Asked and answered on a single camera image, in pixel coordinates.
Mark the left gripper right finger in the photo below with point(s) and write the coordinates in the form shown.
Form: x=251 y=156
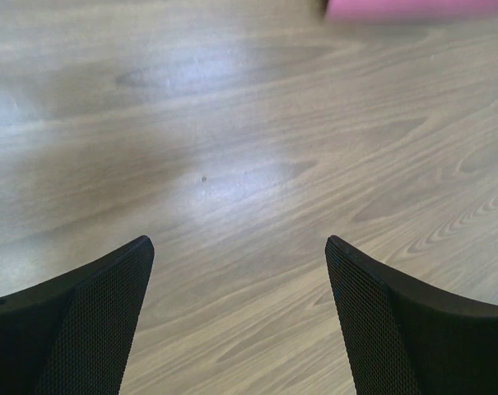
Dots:
x=404 y=336

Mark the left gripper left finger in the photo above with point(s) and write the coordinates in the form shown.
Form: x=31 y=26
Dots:
x=73 y=334

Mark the pink t-shirt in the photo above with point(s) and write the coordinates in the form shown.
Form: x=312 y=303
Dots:
x=406 y=10

